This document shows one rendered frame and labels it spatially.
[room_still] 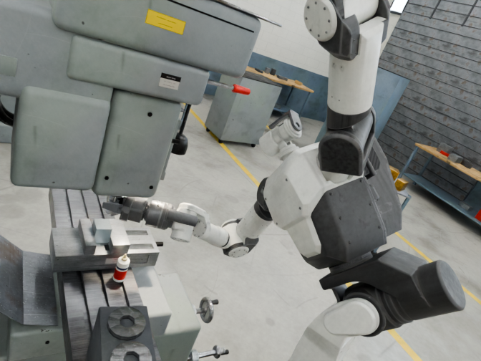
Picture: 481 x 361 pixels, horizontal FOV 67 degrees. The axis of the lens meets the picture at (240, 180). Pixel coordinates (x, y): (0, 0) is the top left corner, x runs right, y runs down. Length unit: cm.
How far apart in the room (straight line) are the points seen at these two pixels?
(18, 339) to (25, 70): 77
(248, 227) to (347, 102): 69
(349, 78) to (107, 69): 53
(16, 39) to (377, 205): 89
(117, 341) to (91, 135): 49
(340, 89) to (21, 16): 64
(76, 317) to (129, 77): 71
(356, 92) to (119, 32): 51
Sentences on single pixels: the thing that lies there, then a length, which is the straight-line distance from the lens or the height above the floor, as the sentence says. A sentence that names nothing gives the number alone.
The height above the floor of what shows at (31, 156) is 143.
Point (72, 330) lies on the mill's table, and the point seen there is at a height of 96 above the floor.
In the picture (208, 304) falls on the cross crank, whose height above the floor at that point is 71.
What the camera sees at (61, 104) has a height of 157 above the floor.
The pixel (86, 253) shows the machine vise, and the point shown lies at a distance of 132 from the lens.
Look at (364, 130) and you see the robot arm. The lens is 84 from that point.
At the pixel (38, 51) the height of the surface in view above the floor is 167.
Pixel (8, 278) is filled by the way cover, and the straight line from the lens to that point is 135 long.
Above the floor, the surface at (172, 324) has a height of 76.
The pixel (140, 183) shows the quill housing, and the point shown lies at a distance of 108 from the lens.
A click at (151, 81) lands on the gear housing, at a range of 94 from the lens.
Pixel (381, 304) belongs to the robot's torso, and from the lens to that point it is 96.
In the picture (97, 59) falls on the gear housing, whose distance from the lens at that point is 90.
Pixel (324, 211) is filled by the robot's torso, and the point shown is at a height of 155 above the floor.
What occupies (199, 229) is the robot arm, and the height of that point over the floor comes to 120.
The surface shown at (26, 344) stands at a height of 83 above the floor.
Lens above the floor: 189
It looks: 23 degrees down
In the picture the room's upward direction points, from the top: 22 degrees clockwise
